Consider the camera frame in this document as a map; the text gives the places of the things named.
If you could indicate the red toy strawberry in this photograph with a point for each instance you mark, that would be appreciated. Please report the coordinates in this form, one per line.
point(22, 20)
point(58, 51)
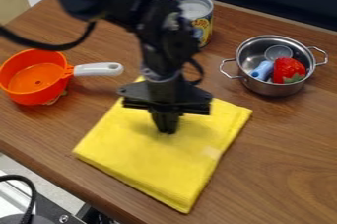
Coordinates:
point(287, 70)

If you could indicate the silver pot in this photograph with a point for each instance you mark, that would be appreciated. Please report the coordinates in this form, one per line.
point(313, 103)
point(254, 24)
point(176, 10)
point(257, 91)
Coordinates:
point(267, 60)

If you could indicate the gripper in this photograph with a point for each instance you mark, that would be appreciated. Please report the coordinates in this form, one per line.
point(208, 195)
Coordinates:
point(164, 94)

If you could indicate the blue measuring spoon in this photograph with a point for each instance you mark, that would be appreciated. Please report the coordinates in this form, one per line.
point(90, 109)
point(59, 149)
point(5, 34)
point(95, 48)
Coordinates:
point(270, 61)

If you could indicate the yellow cloth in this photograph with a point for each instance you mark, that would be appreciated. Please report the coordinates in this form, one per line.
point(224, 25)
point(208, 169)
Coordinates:
point(153, 155)

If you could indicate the yellow can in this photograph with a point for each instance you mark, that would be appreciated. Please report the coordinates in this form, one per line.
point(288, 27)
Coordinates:
point(199, 17)

